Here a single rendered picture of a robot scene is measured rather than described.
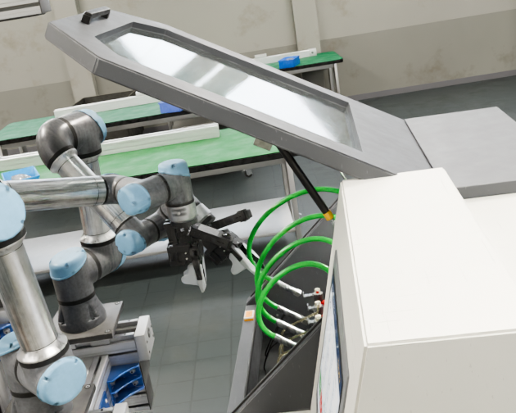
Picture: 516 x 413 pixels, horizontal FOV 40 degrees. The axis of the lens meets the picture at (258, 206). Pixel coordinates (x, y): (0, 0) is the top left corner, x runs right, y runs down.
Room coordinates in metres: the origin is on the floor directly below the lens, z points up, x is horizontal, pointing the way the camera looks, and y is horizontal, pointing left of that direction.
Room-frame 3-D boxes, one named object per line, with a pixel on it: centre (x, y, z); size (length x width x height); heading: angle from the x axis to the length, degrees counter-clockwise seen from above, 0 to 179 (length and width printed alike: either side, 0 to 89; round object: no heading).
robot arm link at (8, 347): (1.57, 0.61, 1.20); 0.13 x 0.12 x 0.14; 40
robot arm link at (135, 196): (1.71, 0.28, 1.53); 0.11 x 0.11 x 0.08; 40
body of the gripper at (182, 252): (1.76, 0.20, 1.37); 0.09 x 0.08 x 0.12; 83
